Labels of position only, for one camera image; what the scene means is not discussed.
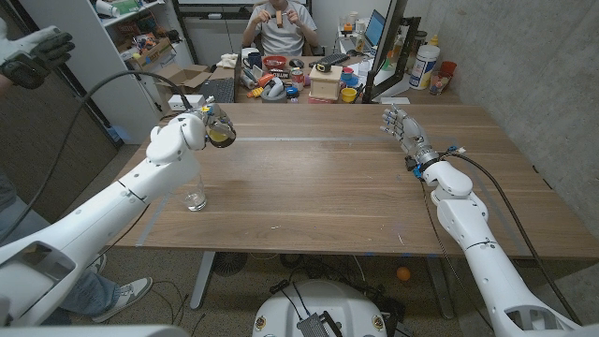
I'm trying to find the red bowl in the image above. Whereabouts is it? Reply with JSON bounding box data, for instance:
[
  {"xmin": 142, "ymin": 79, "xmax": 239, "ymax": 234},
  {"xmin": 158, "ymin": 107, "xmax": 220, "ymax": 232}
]
[{"xmin": 262, "ymin": 54, "xmax": 288, "ymax": 71}]

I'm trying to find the standing person in jeans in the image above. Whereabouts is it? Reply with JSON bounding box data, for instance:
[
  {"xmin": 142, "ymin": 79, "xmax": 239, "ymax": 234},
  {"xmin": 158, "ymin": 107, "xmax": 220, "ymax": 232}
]
[{"xmin": 0, "ymin": 170, "xmax": 123, "ymax": 327}]

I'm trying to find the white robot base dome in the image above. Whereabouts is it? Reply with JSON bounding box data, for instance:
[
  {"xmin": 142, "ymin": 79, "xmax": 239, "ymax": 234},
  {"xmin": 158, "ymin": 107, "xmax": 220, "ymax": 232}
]
[{"xmin": 252, "ymin": 279, "xmax": 388, "ymax": 337}]

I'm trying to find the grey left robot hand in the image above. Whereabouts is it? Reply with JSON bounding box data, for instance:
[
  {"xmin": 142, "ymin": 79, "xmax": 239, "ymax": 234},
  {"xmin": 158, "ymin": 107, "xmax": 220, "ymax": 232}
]
[{"xmin": 189, "ymin": 102, "xmax": 238, "ymax": 150}]

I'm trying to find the seated person in grey shirt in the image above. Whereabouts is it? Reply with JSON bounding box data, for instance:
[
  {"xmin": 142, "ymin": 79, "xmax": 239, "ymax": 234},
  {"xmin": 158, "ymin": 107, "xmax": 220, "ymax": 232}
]
[{"xmin": 241, "ymin": 0, "xmax": 319, "ymax": 57}]

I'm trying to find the grey tape dispenser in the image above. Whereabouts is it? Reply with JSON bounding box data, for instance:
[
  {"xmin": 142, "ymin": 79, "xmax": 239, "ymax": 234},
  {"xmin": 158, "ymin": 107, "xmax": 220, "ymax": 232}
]
[{"xmin": 259, "ymin": 77, "xmax": 288, "ymax": 104}]

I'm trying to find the open cardboard box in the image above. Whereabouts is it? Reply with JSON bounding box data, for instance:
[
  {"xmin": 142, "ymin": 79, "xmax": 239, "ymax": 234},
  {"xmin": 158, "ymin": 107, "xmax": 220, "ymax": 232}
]
[{"xmin": 152, "ymin": 63, "xmax": 235, "ymax": 95}]

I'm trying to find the white shelf unit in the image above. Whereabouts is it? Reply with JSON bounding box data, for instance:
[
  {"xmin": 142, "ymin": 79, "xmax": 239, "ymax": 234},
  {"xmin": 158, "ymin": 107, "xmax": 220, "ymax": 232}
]
[{"xmin": 18, "ymin": 0, "xmax": 196, "ymax": 145}]

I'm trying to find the white and black tracking glove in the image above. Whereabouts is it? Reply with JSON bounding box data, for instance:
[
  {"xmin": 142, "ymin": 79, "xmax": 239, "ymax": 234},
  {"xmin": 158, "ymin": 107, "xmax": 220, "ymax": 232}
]
[{"xmin": 0, "ymin": 25, "xmax": 76, "ymax": 90}]

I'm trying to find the printed tin can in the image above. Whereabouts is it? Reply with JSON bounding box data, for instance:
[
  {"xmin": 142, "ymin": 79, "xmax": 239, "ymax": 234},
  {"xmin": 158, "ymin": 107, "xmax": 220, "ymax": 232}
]
[{"xmin": 290, "ymin": 67, "xmax": 306, "ymax": 93}]

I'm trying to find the glass jar with colourful items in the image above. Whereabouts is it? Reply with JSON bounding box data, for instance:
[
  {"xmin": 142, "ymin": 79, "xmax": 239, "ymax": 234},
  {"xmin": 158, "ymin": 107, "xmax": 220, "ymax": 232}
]
[{"xmin": 429, "ymin": 69, "xmax": 451, "ymax": 96}]

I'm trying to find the dark blue mug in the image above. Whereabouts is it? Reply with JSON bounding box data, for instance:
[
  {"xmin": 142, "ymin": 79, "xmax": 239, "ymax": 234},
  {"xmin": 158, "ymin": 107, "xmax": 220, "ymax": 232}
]
[{"xmin": 241, "ymin": 51, "xmax": 263, "ymax": 70}]

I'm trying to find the black computer keyboard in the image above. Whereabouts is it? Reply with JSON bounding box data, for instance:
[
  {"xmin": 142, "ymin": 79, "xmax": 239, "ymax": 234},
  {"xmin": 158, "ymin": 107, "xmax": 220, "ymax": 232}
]
[{"xmin": 308, "ymin": 52, "xmax": 351, "ymax": 67}]

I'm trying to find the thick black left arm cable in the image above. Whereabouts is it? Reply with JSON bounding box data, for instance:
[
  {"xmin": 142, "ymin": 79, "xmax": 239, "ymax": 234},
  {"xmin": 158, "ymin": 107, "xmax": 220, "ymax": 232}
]
[{"xmin": 0, "ymin": 69, "xmax": 193, "ymax": 244}]

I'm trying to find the small wooden drawer box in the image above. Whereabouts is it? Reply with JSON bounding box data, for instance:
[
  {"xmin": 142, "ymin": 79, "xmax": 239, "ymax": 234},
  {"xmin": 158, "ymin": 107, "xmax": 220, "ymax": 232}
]
[{"xmin": 309, "ymin": 64, "xmax": 344, "ymax": 102}]

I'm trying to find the dark flat keyboard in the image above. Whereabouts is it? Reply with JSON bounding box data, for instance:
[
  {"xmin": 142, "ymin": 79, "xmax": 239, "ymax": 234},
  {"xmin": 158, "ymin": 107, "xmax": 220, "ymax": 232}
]
[{"xmin": 198, "ymin": 77, "xmax": 236, "ymax": 105}]

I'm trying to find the white folded cloth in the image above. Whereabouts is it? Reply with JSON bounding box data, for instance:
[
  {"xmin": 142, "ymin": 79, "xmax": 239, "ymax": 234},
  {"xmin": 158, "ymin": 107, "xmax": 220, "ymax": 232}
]
[{"xmin": 215, "ymin": 52, "xmax": 240, "ymax": 70}]

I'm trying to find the black round floor fan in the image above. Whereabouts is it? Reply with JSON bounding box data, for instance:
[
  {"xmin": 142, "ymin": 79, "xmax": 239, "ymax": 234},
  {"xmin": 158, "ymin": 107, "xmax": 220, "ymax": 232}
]
[{"xmin": 212, "ymin": 251, "xmax": 249, "ymax": 277}]

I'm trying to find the black monitor on stand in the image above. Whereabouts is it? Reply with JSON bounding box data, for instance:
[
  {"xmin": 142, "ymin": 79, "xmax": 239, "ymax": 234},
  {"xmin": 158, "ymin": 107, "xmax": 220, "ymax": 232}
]
[{"xmin": 362, "ymin": 0, "xmax": 422, "ymax": 104}]

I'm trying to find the orange and yellow tool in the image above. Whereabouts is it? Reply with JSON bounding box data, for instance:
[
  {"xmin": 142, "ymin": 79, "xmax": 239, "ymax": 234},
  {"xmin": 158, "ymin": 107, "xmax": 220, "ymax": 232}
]
[{"xmin": 246, "ymin": 73, "xmax": 276, "ymax": 99}]

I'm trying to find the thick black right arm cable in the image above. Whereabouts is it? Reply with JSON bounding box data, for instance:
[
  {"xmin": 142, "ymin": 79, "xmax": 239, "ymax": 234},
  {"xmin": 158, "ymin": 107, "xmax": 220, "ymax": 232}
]
[{"xmin": 442, "ymin": 148, "xmax": 584, "ymax": 327}]

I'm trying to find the clear glass cup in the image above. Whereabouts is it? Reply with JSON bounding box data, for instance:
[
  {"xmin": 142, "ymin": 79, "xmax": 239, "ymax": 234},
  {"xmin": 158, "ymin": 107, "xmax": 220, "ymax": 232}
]
[{"xmin": 180, "ymin": 175, "xmax": 208, "ymax": 212}]

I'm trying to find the white power box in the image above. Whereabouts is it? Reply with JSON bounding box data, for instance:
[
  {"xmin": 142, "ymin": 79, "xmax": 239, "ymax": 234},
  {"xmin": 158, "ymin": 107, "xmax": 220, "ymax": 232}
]
[{"xmin": 168, "ymin": 94, "xmax": 207, "ymax": 112}]

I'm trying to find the open laptop with blue screen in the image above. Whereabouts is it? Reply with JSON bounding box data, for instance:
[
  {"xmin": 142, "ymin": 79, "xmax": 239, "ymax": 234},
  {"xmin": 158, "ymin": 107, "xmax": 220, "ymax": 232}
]
[{"xmin": 363, "ymin": 8, "xmax": 387, "ymax": 48}]

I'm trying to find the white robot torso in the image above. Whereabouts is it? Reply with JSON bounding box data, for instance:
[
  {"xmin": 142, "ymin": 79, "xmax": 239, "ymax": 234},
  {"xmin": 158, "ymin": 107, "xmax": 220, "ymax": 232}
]
[{"xmin": 0, "ymin": 324, "xmax": 191, "ymax": 337}]

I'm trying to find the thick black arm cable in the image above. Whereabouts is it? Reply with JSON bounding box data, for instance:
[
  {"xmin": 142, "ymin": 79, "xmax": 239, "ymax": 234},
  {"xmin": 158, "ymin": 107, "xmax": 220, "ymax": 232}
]
[
  {"xmin": 442, "ymin": 148, "xmax": 584, "ymax": 327},
  {"xmin": 0, "ymin": 69, "xmax": 193, "ymax": 244}
]

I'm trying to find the white canister with blue label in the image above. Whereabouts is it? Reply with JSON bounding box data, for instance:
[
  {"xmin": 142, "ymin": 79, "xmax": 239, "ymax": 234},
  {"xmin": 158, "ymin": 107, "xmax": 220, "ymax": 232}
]
[{"xmin": 409, "ymin": 44, "xmax": 442, "ymax": 91}]

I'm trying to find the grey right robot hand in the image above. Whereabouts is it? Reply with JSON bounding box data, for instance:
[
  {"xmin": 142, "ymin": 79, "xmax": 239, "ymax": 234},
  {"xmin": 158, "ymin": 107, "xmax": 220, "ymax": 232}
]
[{"xmin": 379, "ymin": 105, "xmax": 441, "ymax": 170}]

